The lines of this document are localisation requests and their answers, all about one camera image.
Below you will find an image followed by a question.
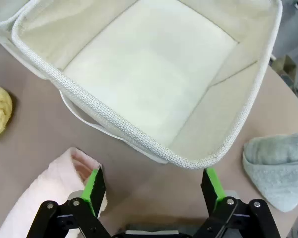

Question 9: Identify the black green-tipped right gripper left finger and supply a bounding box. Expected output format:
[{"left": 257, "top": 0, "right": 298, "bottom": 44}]
[{"left": 27, "top": 166, "right": 130, "bottom": 238}]

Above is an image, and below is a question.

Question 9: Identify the light pink towel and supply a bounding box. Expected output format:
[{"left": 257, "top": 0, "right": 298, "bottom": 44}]
[{"left": 0, "top": 147, "right": 107, "bottom": 238}]

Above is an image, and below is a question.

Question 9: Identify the cream fabric storage basket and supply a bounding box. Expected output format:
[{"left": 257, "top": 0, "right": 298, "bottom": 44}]
[
  {"left": 0, "top": 0, "right": 38, "bottom": 43},
  {"left": 11, "top": 0, "right": 282, "bottom": 170}
]

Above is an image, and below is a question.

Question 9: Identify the mint green folded towel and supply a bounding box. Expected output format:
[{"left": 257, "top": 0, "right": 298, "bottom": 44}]
[{"left": 242, "top": 131, "right": 298, "bottom": 213}]

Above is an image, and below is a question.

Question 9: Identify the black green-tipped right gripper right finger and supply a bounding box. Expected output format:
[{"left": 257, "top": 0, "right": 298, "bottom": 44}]
[{"left": 188, "top": 168, "right": 281, "bottom": 238}]

